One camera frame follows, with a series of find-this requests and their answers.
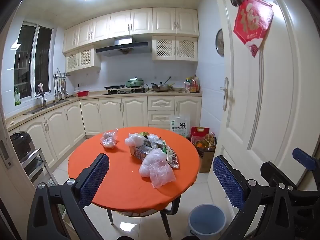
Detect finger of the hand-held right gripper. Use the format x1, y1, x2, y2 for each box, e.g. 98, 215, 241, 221
292, 147, 318, 172
260, 161, 298, 190

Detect cream lattice-door wall cabinet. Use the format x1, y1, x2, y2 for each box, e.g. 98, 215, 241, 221
65, 44, 102, 73
152, 35, 199, 62

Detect metal wok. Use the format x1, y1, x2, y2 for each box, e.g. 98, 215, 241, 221
151, 81, 173, 92

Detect rack of hanging utensils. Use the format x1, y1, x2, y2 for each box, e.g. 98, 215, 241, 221
53, 67, 71, 100

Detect metal faucet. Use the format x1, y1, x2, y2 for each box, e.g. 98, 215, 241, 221
37, 84, 48, 109

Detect silver door handle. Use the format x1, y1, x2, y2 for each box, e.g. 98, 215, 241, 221
220, 77, 229, 111

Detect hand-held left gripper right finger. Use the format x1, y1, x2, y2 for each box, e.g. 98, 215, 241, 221
212, 155, 300, 240

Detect cream base cabinets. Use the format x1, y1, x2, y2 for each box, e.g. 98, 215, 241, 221
6, 91, 203, 168

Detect group of condiment bottles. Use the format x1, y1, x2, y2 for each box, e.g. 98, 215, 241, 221
185, 75, 200, 93

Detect green electric pot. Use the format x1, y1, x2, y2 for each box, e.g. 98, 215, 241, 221
126, 77, 145, 88

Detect large brown cardboard box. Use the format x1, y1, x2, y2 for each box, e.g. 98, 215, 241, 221
196, 145, 217, 173

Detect steel sink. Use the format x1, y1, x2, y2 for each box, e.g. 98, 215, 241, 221
23, 99, 70, 115

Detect red paper door decoration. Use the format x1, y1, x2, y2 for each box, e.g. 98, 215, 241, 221
233, 0, 275, 58

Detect blue plastic bin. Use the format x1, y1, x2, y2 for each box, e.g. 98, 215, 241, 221
188, 204, 227, 237

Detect black range hood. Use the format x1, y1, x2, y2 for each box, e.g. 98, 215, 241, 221
96, 36, 152, 57

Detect round orange table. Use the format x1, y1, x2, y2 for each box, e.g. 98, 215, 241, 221
68, 127, 202, 212

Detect clear plastic bag red print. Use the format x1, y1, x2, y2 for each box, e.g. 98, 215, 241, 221
100, 129, 119, 150

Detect metal shelf rack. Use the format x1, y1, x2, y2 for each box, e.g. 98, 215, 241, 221
20, 148, 60, 185

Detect black gas stove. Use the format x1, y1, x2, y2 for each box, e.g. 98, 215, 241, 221
101, 84, 148, 95

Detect round table with black legs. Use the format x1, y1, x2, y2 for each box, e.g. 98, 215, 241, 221
106, 195, 182, 239

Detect cream upper wall cabinets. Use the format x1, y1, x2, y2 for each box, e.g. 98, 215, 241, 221
62, 7, 200, 53

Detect yellow cooking oil bottle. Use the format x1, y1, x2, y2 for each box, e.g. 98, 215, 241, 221
197, 133, 217, 150

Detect red bag with handle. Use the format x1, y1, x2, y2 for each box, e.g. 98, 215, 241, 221
190, 127, 210, 143

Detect white striped snack packet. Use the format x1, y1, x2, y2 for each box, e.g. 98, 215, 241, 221
129, 145, 147, 161

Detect white green rice bag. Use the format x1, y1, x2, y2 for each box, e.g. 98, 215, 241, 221
170, 115, 191, 138

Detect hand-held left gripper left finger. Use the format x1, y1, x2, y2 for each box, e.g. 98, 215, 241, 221
27, 153, 110, 240

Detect black rice cooker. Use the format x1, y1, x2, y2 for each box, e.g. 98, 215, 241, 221
10, 131, 32, 163

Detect white panelled door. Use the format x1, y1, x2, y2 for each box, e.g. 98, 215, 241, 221
207, 0, 320, 205

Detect barred window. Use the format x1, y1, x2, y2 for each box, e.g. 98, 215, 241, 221
14, 21, 54, 100

